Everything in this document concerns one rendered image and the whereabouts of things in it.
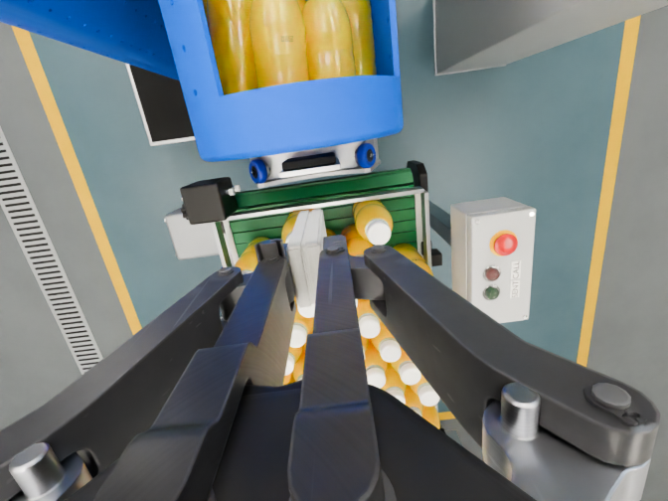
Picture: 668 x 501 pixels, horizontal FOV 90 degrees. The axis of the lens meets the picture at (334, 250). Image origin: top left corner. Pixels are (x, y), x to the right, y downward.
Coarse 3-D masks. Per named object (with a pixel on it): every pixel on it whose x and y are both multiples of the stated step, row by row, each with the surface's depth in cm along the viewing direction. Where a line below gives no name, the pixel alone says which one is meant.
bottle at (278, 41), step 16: (256, 0) 37; (272, 0) 37; (288, 0) 37; (256, 16) 37; (272, 16) 37; (288, 16) 37; (256, 32) 38; (272, 32) 38; (288, 32) 38; (304, 32) 40; (256, 48) 39; (272, 48) 38; (288, 48) 39; (304, 48) 40; (256, 64) 40; (272, 64) 39; (288, 64) 39; (304, 64) 41; (256, 80) 42; (272, 80) 40; (288, 80) 40; (304, 80) 41
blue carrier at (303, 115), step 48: (192, 0) 32; (384, 0) 44; (192, 48) 34; (384, 48) 47; (192, 96) 38; (240, 96) 34; (288, 96) 33; (336, 96) 34; (384, 96) 38; (240, 144) 36; (288, 144) 35; (336, 144) 36
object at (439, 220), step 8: (432, 208) 90; (440, 208) 89; (432, 216) 84; (440, 216) 82; (448, 216) 81; (432, 224) 85; (440, 224) 78; (448, 224) 76; (440, 232) 79; (448, 232) 73; (448, 240) 74
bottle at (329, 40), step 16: (320, 0) 40; (336, 0) 40; (304, 16) 41; (320, 16) 40; (336, 16) 40; (320, 32) 40; (336, 32) 41; (320, 48) 41; (336, 48) 41; (352, 48) 43; (320, 64) 42; (336, 64) 42; (352, 64) 43
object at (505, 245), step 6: (498, 240) 52; (504, 240) 52; (510, 240) 52; (516, 240) 52; (498, 246) 52; (504, 246) 52; (510, 246) 52; (516, 246) 52; (498, 252) 53; (504, 252) 53; (510, 252) 53
